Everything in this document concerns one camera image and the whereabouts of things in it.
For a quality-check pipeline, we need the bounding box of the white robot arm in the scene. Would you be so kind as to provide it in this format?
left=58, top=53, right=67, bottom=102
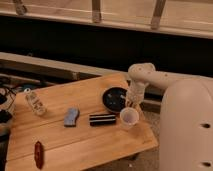
left=126, top=63, right=213, bottom=171

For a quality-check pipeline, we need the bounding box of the dark ceramic bowl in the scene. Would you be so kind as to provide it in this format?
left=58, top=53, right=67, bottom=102
left=102, top=87, right=127, bottom=113

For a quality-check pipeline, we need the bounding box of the black cables bundle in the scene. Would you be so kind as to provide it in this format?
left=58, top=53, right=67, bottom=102
left=0, top=77, right=18, bottom=134

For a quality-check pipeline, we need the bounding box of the black rectangular block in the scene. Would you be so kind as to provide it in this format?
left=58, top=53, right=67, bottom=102
left=89, top=114, right=116, bottom=126

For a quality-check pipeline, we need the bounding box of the red oblong object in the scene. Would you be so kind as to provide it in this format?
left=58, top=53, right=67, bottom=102
left=34, top=141, right=44, bottom=169

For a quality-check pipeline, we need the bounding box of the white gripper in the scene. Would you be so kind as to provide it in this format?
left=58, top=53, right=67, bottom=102
left=120, top=81, right=147, bottom=110

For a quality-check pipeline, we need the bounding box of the clear plastic cup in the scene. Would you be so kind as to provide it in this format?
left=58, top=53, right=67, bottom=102
left=120, top=107, right=139, bottom=130

